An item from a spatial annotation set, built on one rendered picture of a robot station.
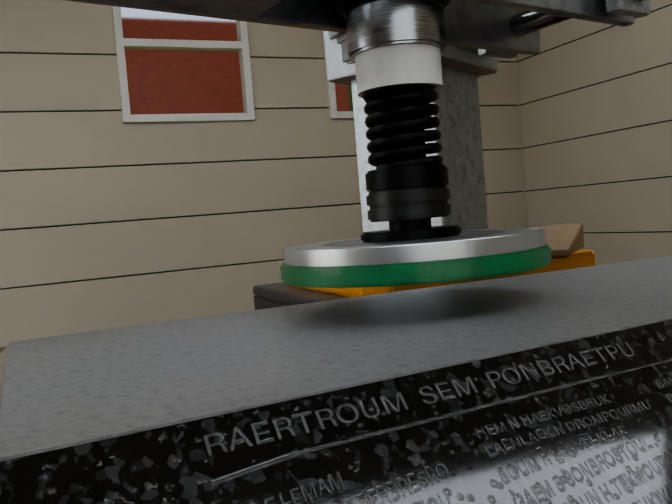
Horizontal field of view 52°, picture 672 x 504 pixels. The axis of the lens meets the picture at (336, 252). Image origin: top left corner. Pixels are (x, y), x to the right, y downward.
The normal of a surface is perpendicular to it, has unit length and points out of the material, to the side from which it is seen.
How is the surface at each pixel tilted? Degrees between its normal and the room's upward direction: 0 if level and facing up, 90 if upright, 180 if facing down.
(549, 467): 45
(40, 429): 0
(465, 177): 90
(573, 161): 90
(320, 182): 90
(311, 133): 90
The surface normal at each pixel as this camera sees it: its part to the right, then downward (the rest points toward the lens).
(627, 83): -0.91, 0.10
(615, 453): 0.26, -0.70
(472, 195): 0.79, -0.04
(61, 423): -0.08, -1.00
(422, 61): 0.46, 0.01
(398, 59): -0.11, 0.06
